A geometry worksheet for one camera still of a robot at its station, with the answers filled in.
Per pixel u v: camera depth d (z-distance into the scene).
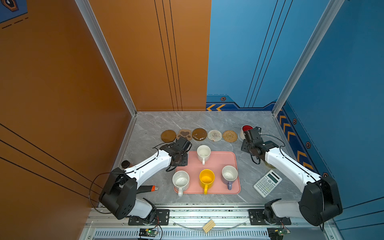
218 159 0.93
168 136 1.06
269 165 0.57
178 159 0.62
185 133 1.06
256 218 0.72
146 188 0.84
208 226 0.70
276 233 0.70
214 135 1.05
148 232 0.71
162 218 0.74
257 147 0.65
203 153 0.93
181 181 0.83
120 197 0.42
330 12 0.71
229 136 1.05
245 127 0.99
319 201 0.41
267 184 0.83
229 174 0.86
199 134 1.06
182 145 0.68
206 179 0.85
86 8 0.70
